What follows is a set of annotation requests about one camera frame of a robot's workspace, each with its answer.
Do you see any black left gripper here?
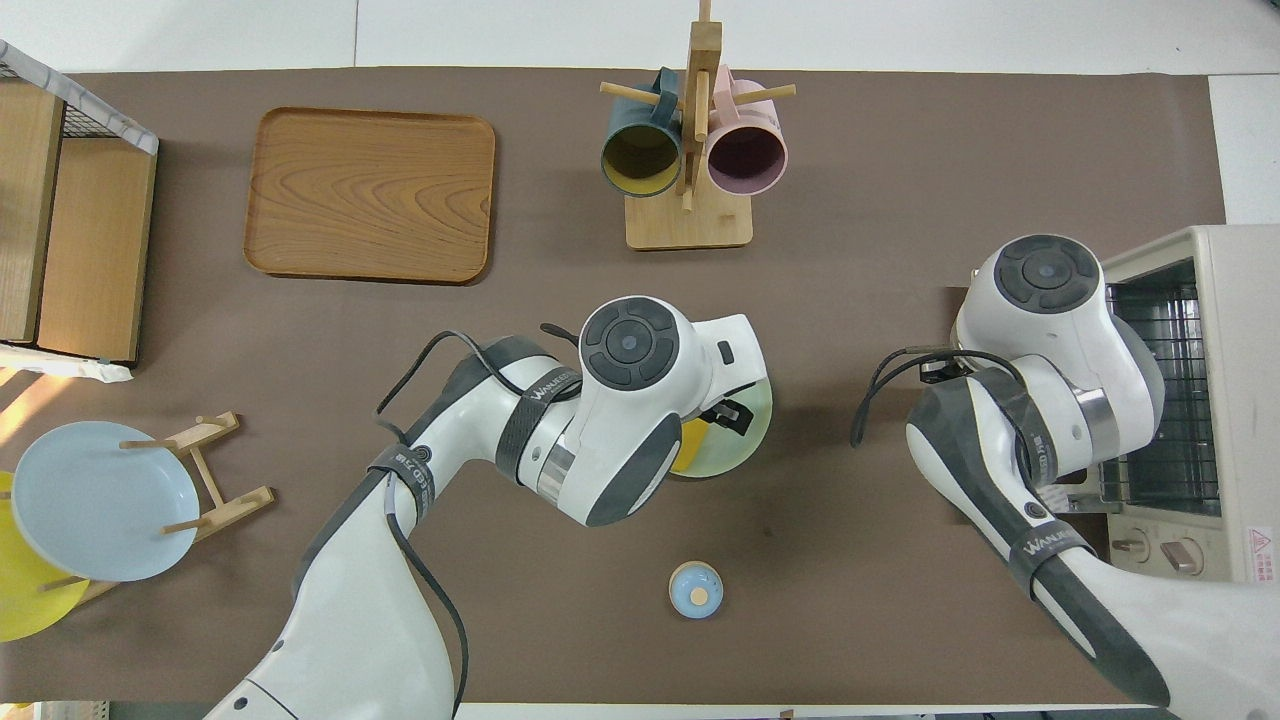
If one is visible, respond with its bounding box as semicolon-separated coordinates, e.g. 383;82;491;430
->
700;396;756;437

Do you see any pale green plate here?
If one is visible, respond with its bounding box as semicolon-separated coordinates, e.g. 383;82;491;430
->
668;374;775;482

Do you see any yellow corn cob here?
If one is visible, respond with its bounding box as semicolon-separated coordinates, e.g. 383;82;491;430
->
670;417;714;477

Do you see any cream toaster oven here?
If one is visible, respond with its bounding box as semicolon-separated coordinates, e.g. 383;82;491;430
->
1040;225;1280;585

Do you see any wooden mug tree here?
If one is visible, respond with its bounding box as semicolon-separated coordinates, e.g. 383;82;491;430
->
600;0;798;251

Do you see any pink mug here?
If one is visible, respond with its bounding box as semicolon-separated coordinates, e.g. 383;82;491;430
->
705;66;790;197

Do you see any dark teal mug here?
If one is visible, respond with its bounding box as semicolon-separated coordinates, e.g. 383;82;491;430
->
600;68;685;199

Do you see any brown table mat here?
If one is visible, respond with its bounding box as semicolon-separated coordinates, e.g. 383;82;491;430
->
0;67;1273;705

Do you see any wooden serving tray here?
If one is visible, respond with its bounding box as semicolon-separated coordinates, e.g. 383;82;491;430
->
244;107;497;286

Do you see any wooden plate rack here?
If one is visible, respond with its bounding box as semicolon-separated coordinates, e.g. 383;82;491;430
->
40;411;277;607

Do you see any light blue plate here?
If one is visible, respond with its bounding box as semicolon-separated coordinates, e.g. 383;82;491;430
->
12;421;201;583

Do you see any yellow plate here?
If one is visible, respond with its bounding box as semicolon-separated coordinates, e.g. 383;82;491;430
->
0;472;92;643

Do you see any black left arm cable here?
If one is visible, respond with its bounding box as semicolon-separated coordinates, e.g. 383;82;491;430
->
374;322;583;720

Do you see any wire oven rack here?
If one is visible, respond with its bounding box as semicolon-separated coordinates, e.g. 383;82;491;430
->
1103;260;1228;517

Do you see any wire basket wooden shelf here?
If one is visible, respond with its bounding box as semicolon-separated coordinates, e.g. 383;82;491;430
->
0;40;161;383

